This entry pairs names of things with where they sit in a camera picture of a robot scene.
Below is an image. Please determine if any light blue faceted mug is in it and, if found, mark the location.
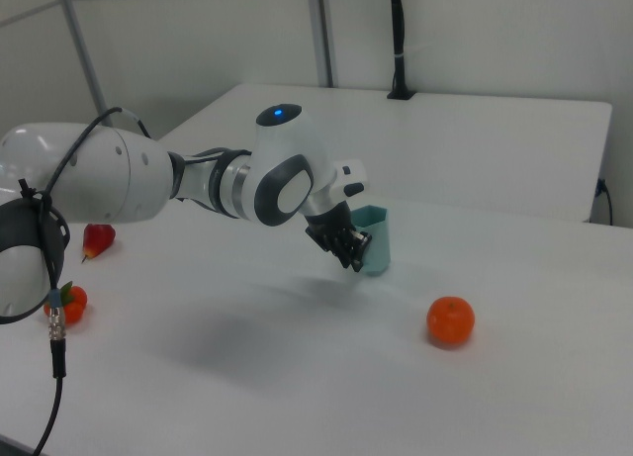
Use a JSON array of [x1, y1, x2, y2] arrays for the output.
[[348, 204, 395, 278]]

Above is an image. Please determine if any thin black wall cable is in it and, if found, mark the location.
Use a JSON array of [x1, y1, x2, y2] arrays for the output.
[[594, 177, 615, 226]]

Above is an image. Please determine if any black cable with metal connector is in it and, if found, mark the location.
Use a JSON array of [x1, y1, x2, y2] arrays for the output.
[[17, 106, 152, 456]]

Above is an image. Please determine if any tangerine bunch with leaves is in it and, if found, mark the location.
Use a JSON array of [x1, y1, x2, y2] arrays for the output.
[[43, 281, 90, 326]]

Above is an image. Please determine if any black pole with clamp base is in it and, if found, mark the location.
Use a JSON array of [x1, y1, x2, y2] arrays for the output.
[[386, 0, 417, 102]]

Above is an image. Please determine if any grey metal partition post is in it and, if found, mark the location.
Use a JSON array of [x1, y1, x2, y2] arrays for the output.
[[305, 0, 338, 88], [52, 0, 109, 115]]

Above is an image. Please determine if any red wax apple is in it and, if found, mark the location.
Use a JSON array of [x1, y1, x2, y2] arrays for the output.
[[80, 223, 118, 265]]

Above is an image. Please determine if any large orange fruit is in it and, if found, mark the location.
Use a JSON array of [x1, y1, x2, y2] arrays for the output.
[[425, 295, 477, 349]]

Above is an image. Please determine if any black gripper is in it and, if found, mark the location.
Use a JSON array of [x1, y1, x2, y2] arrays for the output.
[[303, 202, 374, 275]]

